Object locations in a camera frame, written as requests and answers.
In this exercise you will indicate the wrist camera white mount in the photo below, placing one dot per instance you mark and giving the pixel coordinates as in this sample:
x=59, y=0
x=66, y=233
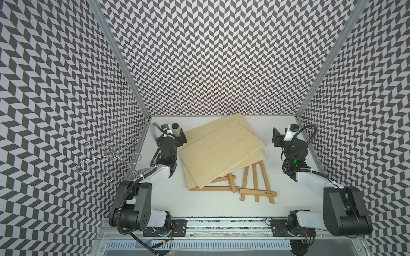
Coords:
x=165, y=128
x=291, y=132

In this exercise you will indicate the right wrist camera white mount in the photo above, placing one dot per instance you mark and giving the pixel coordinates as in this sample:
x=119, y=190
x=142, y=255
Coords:
x=291, y=132

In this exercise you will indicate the small glass jar black lid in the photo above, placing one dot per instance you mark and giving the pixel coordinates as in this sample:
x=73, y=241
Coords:
x=176, y=129

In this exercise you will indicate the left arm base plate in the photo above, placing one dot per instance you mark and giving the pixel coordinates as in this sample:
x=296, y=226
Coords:
x=174, y=228

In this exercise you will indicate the wire whisk rack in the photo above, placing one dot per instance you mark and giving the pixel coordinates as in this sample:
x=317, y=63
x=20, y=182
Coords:
x=102, y=157

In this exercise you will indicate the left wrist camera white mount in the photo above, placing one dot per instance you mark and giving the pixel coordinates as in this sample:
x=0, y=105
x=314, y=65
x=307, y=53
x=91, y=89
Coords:
x=165, y=128

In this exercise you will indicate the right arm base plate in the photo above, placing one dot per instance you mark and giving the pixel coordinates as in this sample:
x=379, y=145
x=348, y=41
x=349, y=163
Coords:
x=282, y=228

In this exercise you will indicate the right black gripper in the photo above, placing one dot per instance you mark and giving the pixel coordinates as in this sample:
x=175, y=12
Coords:
x=277, y=138

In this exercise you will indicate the wooden easel with label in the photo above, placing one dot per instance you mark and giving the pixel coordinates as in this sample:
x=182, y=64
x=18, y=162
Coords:
x=250, y=185

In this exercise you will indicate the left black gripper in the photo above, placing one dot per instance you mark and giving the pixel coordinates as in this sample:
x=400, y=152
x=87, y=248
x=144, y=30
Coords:
x=180, y=142

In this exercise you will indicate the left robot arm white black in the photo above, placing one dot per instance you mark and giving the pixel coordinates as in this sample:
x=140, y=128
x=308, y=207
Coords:
x=132, y=208

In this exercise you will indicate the aluminium front rail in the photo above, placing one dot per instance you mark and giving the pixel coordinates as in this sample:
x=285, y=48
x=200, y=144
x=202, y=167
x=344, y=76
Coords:
x=235, y=228

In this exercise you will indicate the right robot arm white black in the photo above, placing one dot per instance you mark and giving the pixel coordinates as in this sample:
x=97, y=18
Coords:
x=344, y=212

